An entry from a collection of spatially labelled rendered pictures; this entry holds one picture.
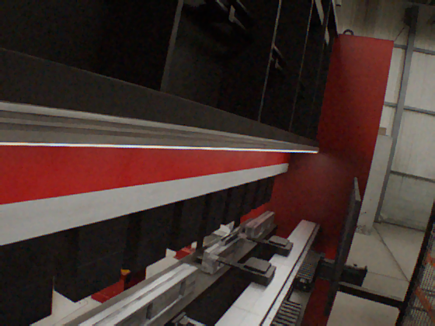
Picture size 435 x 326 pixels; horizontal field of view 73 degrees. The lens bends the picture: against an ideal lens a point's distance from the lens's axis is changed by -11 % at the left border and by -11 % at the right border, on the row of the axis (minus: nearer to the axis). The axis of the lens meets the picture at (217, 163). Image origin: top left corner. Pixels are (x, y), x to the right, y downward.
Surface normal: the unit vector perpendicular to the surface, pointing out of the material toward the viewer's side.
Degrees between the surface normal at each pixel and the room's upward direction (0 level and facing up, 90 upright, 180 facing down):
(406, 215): 90
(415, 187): 90
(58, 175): 90
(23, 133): 90
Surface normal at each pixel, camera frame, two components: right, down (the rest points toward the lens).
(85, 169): 0.90, 0.22
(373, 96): -0.39, 0.03
